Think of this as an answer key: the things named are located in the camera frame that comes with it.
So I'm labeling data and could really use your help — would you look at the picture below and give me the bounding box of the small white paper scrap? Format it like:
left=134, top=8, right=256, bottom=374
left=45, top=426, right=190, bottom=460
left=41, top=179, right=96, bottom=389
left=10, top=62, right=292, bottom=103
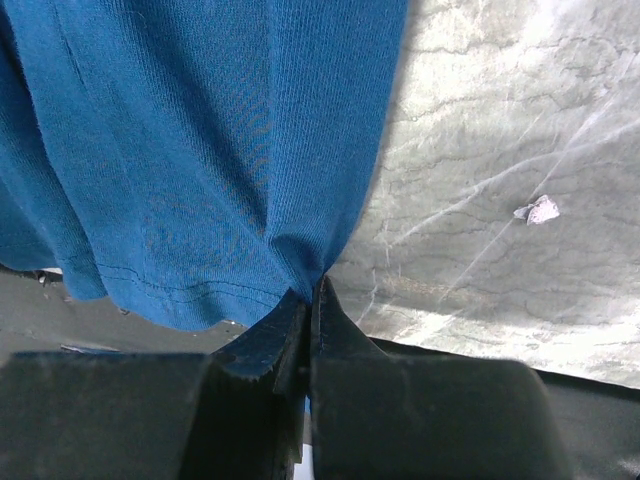
left=513, top=195, right=560, bottom=226

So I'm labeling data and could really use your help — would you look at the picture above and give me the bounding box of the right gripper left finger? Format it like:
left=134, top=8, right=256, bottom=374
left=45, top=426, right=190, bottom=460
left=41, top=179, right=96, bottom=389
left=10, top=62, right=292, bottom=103
left=1, top=293, right=306, bottom=479

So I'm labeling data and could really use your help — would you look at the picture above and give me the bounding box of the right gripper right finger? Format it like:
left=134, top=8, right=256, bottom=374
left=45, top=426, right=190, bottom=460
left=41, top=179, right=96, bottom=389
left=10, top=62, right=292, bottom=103
left=310, top=278, right=573, bottom=479

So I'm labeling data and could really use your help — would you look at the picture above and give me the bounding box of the blue mickey t shirt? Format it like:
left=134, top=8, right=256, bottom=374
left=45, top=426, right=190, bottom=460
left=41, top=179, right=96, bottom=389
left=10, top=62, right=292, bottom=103
left=1, top=1, right=408, bottom=331

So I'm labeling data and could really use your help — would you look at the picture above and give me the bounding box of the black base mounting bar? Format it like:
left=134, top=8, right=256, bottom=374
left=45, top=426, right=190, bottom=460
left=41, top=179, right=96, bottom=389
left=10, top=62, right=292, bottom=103
left=0, top=269, right=640, bottom=480

